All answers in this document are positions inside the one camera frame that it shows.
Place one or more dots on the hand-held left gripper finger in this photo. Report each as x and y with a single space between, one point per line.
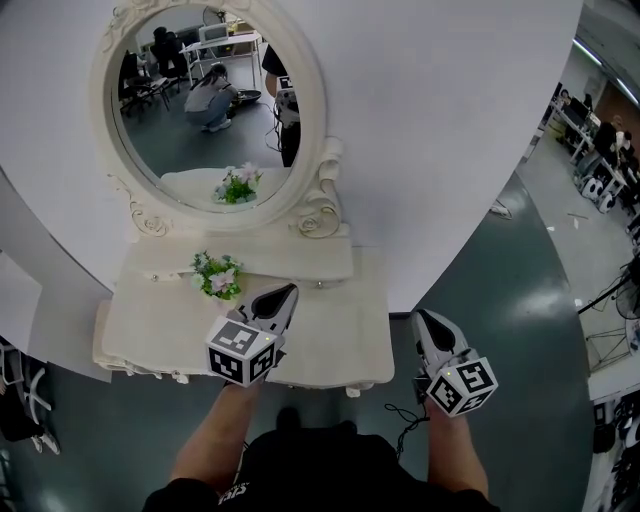
287 320
255 300

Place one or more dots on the ceiling light strip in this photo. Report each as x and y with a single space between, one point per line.
607 65

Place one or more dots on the person's black clothing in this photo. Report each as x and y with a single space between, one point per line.
320 470

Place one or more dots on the white metal frame rack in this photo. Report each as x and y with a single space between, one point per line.
607 350

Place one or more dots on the white office chair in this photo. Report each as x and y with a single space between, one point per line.
35 395

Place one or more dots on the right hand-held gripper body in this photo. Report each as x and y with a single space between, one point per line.
462 387

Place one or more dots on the cream white dressing table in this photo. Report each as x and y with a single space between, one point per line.
165 325

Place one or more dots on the potted artificial flowers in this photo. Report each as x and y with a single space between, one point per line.
217 277

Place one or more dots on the person's black shoe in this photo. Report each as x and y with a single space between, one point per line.
289 417

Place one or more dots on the black standing fan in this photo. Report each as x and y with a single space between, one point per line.
627 300

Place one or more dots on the row of office desks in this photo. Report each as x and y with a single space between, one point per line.
575 120

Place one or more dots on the oval mirror with carved frame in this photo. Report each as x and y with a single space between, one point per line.
320 125

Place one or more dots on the person's right forearm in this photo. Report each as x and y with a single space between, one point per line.
455 455

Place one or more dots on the person's left forearm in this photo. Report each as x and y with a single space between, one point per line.
215 435

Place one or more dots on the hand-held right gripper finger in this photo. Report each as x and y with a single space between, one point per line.
450 340
422 340

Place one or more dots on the cream small drawer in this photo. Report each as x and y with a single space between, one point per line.
325 284
155 275

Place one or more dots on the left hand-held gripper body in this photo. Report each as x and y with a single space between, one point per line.
232 350

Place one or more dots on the row of white round machines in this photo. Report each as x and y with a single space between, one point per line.
600 192

